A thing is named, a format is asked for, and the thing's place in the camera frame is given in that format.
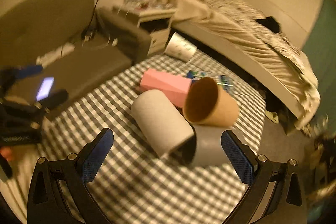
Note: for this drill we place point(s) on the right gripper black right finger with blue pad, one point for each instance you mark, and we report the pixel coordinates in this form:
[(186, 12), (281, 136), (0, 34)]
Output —
[(287, 202)]

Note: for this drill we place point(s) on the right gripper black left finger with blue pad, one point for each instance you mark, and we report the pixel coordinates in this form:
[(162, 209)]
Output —
[(46, 203)]

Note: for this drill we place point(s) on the grey cup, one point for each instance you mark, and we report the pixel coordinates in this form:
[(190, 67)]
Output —
[(205, 148)]

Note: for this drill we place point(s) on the white cylindrical cup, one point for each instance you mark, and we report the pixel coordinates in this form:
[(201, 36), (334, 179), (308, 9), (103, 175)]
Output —
[(161, 123)]

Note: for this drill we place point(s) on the white printed paper cup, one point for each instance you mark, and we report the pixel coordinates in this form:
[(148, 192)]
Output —
[(180, 48)]

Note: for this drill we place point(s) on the black white checkered cloth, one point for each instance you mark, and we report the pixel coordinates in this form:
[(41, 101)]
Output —
[(135, 186)]

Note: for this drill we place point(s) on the lit smartphone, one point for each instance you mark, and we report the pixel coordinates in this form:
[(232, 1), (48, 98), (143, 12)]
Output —
[(45, 88)]

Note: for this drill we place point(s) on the blue green packet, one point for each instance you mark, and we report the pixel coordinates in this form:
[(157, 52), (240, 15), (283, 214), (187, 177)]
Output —
[(222, 80)]

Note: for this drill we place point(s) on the pink box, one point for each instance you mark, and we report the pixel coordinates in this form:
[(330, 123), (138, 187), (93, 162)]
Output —
[(174, 87)]

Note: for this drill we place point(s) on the black garment on bed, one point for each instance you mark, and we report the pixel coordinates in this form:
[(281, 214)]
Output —
[(270, 23)]

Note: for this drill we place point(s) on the bed with striped bedding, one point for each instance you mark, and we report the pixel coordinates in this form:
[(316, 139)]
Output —
[(233, 29)]

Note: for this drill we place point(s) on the white bedside cabinet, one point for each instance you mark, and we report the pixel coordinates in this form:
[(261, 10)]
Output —
[(156, 21)]

